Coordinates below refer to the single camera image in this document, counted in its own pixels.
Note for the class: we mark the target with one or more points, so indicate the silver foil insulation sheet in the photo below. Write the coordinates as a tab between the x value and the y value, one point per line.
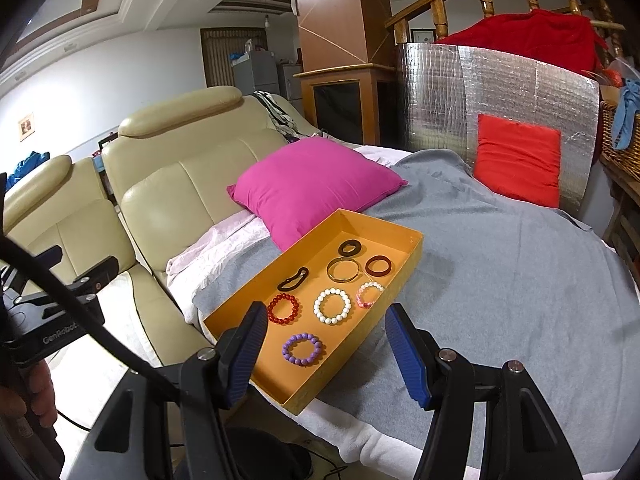
435	100

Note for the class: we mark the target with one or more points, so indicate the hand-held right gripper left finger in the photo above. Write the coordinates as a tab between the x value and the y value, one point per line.
247	355

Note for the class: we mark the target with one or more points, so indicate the blue garment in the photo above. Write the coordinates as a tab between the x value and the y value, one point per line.
27	167

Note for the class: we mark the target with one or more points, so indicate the pale pink sheet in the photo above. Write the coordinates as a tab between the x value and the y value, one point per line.
215	245

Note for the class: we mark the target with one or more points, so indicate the white fleece blanket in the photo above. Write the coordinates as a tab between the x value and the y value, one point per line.
370	450

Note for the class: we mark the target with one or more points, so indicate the wooden column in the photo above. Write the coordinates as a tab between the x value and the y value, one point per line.
340	10

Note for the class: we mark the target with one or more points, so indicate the brown curtain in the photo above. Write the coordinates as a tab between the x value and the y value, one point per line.
220	55

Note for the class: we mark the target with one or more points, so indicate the red cloth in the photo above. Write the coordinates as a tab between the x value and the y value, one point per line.
525	35

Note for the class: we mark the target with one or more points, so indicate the magenta pillow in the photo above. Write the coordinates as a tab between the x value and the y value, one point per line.
310	185

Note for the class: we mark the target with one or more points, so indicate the framed wall picture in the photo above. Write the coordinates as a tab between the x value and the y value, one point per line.
26	126

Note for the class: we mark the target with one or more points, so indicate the wooden railing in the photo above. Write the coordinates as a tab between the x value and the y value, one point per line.
440	15

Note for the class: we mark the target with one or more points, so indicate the grey blanket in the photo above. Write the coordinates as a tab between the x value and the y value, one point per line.
500	270

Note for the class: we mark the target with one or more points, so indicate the grey refrigerator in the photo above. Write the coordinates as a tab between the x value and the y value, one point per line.
260	72

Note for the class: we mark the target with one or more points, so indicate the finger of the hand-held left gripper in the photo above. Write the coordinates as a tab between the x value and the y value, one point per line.
100	270
50	255

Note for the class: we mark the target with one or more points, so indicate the person's left hand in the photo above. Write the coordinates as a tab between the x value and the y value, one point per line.
42	395

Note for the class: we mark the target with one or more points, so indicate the beige leather sofa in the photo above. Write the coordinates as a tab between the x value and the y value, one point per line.
165	185

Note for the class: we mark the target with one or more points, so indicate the red pillow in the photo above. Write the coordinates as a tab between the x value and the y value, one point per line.
515	160

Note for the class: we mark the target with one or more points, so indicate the clear amber bangle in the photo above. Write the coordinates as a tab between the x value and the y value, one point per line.
330	275

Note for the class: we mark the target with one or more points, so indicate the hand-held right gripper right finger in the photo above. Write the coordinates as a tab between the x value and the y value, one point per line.
407	355

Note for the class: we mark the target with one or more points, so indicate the striped cloth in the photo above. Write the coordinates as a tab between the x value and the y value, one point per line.
275	110

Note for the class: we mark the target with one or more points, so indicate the dark red bangle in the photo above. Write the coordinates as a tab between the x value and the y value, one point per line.
367	266

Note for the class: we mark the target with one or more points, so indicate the orange cardboard box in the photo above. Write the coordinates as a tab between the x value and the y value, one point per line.
345	335

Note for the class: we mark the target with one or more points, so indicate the large wicker basket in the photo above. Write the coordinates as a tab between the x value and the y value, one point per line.
617	155

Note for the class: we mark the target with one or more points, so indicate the blue cloth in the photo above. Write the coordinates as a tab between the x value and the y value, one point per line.
627	110

